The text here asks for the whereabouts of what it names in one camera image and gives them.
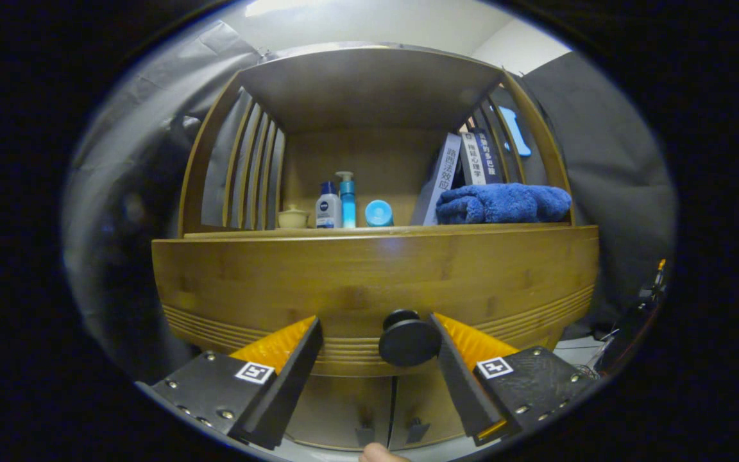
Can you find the grey book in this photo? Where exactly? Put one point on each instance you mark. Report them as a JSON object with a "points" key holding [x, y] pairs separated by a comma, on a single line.
{"points": [[443, 176]]}

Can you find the black equipment case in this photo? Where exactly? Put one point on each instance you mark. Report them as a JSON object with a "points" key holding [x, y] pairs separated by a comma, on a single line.
{"points": [[626, 333]]}

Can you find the wooden cabinet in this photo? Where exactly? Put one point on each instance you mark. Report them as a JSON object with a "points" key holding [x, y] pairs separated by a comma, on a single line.
{"points": [[369, 90]]}

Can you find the black round drawer knob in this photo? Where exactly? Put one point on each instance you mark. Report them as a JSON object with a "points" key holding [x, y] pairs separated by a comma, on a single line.
{"points": [[408, 340]]}

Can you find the dark blue book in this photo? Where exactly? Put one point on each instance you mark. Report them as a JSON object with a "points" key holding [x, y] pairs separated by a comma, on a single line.
{"points": [[491, 157]]}

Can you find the clear blue pump bottle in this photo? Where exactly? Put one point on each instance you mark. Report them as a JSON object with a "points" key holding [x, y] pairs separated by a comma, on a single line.
{"points": [[348, 202]]}

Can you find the wooden cabinet door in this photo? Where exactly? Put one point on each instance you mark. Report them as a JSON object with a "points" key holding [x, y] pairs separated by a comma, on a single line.
{"points": [[344, 410], [427, 404]]}

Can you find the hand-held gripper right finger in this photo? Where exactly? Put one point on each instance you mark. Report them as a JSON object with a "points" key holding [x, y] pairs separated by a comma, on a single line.
{"points": [[456, 378]]}

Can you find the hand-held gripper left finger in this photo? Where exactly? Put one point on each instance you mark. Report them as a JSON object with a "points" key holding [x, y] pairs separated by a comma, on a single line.
{"points": [[292, 378]]}

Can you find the black device with orange tip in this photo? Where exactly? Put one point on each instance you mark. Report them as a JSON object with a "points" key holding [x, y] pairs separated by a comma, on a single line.
{"points": [[657, 279]]}

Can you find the wooden drawer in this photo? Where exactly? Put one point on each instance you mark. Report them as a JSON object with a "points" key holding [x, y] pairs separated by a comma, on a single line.
{"points": [[356, 276]]}

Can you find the white pump bottle blue cap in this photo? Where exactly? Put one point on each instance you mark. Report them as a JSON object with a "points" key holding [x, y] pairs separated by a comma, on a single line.
{"points": [[328, 208]]}

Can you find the blue towel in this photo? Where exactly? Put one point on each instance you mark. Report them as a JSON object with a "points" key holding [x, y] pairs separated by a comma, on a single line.
{"points": [[504, 202]]}

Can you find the white and blue tube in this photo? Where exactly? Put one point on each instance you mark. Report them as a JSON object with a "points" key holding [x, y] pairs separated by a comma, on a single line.
{"points": [[379, 213]]}

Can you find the white spine book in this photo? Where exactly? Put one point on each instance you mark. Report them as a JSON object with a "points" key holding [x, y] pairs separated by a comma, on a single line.
{"points": [[472, 160]]}

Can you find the cream lidded teacup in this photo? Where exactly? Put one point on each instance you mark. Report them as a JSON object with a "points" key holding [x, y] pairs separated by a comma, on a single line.
{"points": [[292, 218]]}

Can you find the wooden countertop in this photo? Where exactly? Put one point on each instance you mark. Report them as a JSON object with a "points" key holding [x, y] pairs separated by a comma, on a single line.
{"points": [[235, 233]]}

